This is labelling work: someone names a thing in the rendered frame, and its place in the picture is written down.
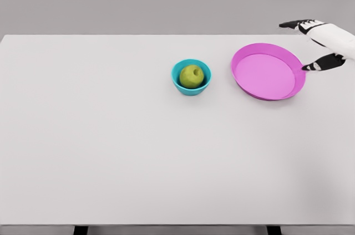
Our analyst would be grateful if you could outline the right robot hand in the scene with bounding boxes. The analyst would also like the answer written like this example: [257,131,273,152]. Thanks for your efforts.
[278,19,355,72]

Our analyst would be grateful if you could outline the pink plate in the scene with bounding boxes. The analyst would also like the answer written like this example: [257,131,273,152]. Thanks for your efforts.
[230,42,307,101]

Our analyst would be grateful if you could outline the green apple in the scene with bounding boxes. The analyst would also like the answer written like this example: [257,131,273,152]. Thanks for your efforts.
[179,64,205,89]

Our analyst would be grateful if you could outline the blue bowl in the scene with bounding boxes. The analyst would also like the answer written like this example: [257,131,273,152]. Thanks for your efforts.
[170,58,212,97]

